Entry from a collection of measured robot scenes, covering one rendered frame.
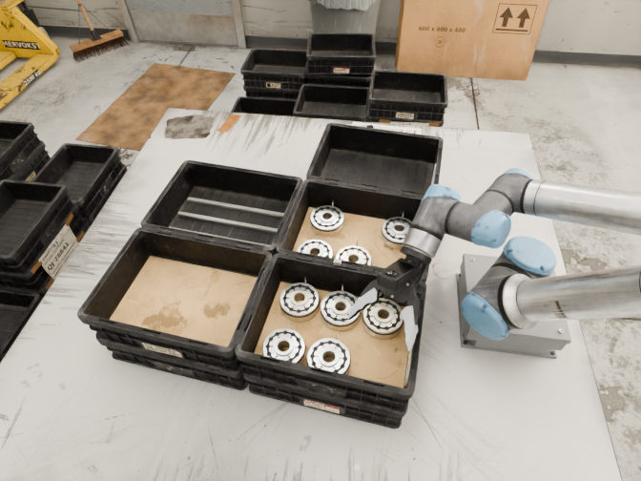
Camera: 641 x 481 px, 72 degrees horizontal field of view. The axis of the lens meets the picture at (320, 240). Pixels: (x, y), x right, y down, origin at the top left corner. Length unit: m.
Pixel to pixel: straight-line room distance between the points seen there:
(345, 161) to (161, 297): 0.76
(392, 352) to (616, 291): 0.50
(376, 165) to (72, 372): 1.12
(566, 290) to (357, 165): 0.87
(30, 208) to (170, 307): 1.18
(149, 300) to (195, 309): 0.13
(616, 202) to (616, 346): 1.52
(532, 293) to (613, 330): 1.51
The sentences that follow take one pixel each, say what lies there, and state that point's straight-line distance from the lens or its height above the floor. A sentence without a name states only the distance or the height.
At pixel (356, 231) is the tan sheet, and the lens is 1.33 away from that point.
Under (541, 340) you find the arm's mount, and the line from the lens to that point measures 1.29.
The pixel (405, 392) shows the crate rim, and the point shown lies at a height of 0.93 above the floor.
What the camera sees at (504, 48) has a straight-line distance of 3.90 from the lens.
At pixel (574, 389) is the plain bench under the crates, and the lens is 1.37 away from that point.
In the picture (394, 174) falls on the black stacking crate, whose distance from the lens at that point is 1.54.
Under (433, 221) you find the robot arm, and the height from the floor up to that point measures 1.14.
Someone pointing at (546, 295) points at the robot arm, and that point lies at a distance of 0.95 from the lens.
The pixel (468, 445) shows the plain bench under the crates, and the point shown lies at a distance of 1.21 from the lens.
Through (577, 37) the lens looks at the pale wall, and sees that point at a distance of 4.30.
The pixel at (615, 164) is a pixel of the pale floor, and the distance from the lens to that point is 3.37.
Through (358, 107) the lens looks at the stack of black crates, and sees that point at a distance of 2.69.
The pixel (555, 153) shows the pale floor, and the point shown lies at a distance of 3.29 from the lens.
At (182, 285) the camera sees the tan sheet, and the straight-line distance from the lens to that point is 1.27.
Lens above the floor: 1.82
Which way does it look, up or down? 49 degrees down
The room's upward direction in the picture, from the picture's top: 2 degrees counter-clockwise
